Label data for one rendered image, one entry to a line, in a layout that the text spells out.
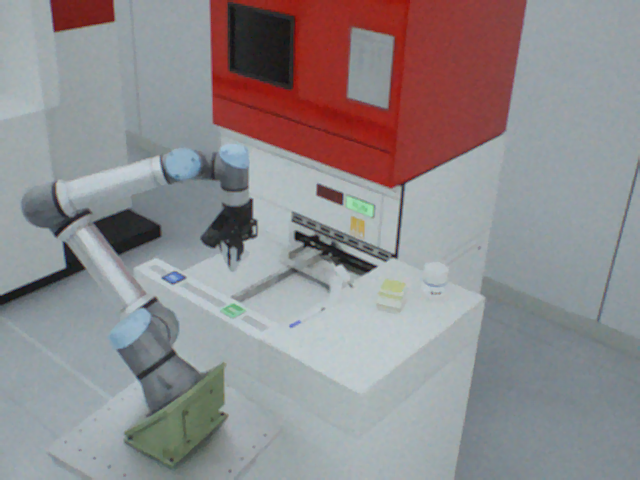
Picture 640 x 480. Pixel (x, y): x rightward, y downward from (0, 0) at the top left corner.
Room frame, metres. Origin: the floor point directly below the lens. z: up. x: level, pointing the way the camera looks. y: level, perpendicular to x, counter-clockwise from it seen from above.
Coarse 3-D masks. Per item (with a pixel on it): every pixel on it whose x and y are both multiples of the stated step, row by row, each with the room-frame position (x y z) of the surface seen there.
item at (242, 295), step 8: (280, 272) 2.23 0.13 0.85; (288, 272) 2.25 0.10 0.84; (264, 280) 2.17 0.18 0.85; (272, 280) 2.19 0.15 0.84; (280, 280) 2.22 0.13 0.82; (248, 288) 2.11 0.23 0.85; (256, 288) 2.13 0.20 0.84; (264, 288) 2.16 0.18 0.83; (232, 296) 2.06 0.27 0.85; (240, 296) 2.07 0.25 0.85; (248, 296) 2.10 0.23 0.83
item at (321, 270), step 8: (280, 256) 2.29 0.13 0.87; (296, 256) 2.29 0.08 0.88; (288, 264) 2.27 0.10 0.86; (296, 264) 2.25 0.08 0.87; (312, 264) 2.24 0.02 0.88; (320, 264) 2.24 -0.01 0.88; (328, 264) 2.24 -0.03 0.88; (304, 272) 2.22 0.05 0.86; (312, 272) 2.20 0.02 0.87; (320, 272) 2.19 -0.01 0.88; (328, 272) 2.19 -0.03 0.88; (320, 280) 2.18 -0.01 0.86; (328, 280) 2.16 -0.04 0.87; (352, 280) 2.15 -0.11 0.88
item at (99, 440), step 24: (120, 408) 1.54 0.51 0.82; (144, 408) 1.54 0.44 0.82; (240, 408) 1.56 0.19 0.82; (72, 432) 1.44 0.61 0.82; (96, 432) 1.44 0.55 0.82; (120, 432) 1.45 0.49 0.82; (216, 432) 1.46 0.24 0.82; (240, 432) 1.47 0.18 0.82; (264, 432) 1.47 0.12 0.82; (72, 456) 1.35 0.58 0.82; (96, 456) 1.36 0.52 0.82; (120, 456) 1.36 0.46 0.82; (144, 456) 1.37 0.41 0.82; (192, 456) 1.37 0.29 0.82; (216, 456) 1.38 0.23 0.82; (240, 456) 1.38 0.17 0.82
